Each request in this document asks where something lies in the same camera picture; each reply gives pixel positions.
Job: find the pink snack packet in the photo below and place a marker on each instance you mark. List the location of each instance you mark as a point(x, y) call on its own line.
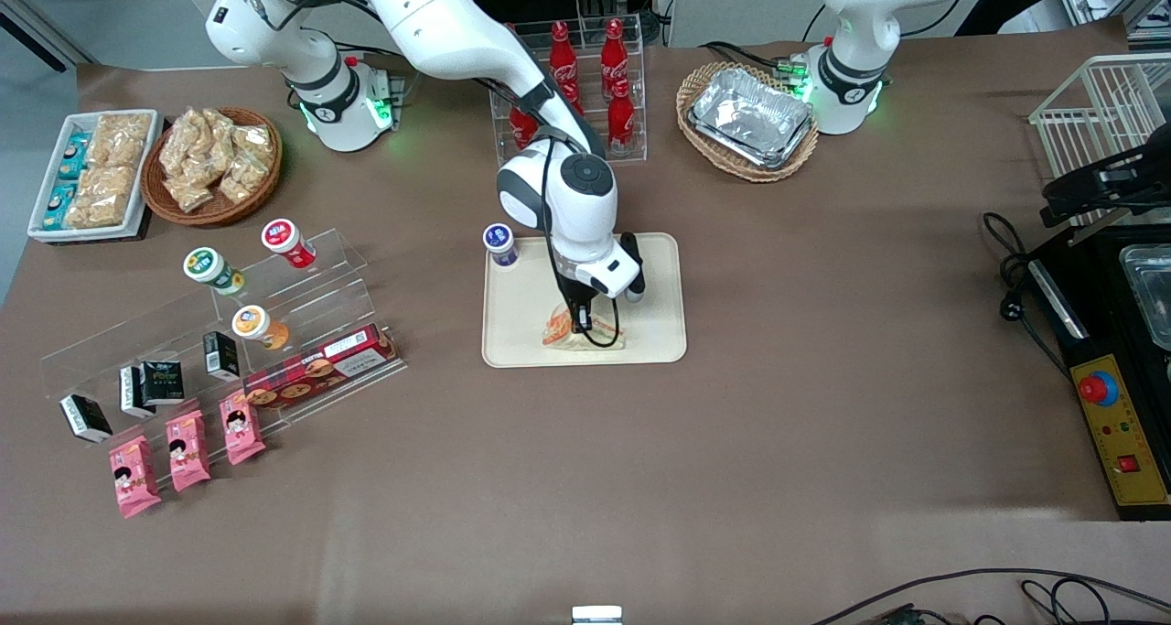
point(188, 451)
point(134, 477)
point(241, 428)

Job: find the black machine yellow control panel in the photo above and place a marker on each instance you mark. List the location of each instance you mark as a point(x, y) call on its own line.
point(1102, 332)

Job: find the light tan wicker basket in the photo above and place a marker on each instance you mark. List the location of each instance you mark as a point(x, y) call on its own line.
point(704, 154)

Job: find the orange lid drink bottle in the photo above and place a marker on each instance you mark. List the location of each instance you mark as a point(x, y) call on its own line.
point(256, 325)

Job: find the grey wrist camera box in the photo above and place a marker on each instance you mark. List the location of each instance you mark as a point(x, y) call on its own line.
point(615, 273)

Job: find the grey metal frame bar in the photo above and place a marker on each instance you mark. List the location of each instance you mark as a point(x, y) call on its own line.
point(41, 30)

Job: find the brown table covering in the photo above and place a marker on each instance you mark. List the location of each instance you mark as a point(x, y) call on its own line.
point(823, 332)

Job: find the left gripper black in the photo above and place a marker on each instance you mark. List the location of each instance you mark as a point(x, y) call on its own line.
point(1094, 184)

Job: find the beige cracker pack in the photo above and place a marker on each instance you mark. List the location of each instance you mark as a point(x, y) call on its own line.
point(121, 140)
point(102, 195)

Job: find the white rectangular dish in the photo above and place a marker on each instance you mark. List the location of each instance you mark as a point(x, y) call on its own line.
point(146, 195)

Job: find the red lid drink bottle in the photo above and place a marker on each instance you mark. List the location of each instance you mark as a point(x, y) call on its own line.
point(285, 241)

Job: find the purple lid drink bottle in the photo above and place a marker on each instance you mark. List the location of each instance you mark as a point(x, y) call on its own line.
point(500, 241)

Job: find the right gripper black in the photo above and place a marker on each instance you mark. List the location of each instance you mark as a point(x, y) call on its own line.
point(578, 301)

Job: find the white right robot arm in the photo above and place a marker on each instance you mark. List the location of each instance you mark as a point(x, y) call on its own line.
point(439, 21)

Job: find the cream plastic tray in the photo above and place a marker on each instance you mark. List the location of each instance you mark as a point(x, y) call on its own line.
point(659, 332)

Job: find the green lid drink bottle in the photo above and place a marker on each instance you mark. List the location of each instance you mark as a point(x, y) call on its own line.
point(209, 268)

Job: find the clear acrylic tiered shelf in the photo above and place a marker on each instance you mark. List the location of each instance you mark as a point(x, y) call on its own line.
point(329, 286)

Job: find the aluminium foil tray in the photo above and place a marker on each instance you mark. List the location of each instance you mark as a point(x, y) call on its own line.
point(750, 117)

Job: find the small black drink carton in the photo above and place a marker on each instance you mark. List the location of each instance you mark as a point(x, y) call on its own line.
point(221, 355)
point(85, 418)
point(166, 382)
point(133, 394)

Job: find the red cola bottle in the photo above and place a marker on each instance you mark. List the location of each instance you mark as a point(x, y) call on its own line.
point(574, 99)
point(615, 56)
point(621, 120)
point(564, 53)
point(523, 129)

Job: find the dark brown wicker basket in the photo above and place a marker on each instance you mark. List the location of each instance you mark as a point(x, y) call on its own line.
point(261, 195)

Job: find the red cookie box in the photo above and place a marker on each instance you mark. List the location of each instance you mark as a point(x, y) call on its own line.
point(320, 369)

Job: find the steel rectangular container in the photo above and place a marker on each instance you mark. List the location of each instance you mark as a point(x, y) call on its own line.
point(1151, 291)

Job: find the clear acrylic bottle rack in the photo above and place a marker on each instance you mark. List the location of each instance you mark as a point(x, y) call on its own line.
point(633, 154)

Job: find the clear bag of snacks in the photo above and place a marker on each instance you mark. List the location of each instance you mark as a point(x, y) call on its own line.
point(190, 193)
point(218, 133)
point(254, 142)
point(242, 178)
point(181, 145)

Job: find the triangular sandwich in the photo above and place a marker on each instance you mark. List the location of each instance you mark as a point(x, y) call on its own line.
point(608, 339)

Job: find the teal snack packet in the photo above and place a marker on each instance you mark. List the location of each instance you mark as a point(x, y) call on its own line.
point(75, 156)
point(62, 197)

